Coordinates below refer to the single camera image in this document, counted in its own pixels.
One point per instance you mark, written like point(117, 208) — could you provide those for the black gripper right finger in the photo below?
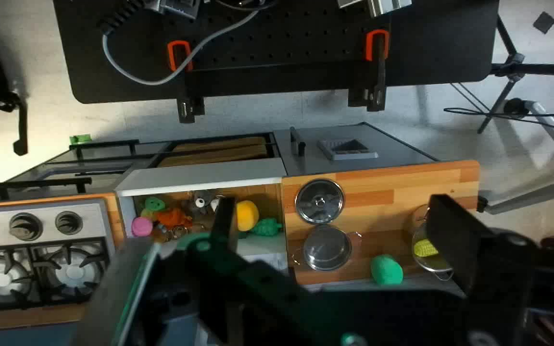
point(457, 241)

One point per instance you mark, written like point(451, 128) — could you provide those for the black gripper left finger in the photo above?
point(224, 224)

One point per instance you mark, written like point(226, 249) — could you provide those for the round silver pot lid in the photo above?
point(319, 201)

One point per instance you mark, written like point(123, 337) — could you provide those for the glass pot with yellow label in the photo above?
point(423, 247)

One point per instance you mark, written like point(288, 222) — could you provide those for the yellow toy lemon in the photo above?
point(248, 214)

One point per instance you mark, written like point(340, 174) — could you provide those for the orange toy vegetable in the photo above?
point(174, 220)

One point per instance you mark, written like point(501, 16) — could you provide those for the white play kitchen sink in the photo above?
point(194, 179)

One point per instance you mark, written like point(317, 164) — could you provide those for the green toy vegetable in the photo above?
point(155, 204)

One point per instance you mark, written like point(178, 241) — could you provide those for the orange brown towel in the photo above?
point(221, 153)

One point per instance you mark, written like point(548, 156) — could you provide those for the green toy ball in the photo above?
point(388, 270)

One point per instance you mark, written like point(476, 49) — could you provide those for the pink toy ball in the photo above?
point(142, 228)

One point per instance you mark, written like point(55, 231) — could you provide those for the wooden play kitchen counter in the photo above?
point(386, 193)

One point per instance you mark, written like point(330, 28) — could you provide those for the grey metal bar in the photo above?
point(534, 193)

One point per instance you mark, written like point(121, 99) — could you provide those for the grey box top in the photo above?
point(386, 145)

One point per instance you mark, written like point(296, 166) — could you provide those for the black stove knob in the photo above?
point(26, 226)
point(69, 222)

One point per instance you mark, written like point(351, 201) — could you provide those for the orange and black clamp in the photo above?
point(182, 64)
point(375, 58)

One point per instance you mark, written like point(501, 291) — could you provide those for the black tripod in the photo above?
point(515, 64)

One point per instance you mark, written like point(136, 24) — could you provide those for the grey toy stove top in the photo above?
point(40, 256)

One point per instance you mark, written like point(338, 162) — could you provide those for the black perforated board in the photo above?
point(290, 45)

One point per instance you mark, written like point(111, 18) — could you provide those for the black metal frame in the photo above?
point(67, 183)

